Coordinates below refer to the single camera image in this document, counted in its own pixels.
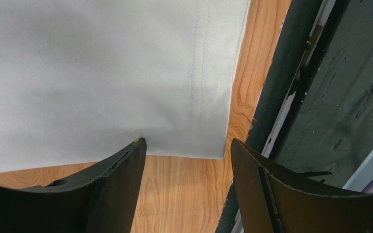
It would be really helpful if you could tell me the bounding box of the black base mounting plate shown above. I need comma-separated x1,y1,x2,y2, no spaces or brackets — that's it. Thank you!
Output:
216,0,373,233

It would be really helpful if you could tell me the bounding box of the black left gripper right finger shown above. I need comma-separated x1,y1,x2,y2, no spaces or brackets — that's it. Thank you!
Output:
231,139,373,233

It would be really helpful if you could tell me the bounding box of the white Coca-Cola print t-shirt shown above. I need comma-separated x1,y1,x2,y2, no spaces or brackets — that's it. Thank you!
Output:
0,0,250,172

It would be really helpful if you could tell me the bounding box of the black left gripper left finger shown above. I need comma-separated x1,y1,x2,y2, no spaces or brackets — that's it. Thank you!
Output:
0,138,147,233

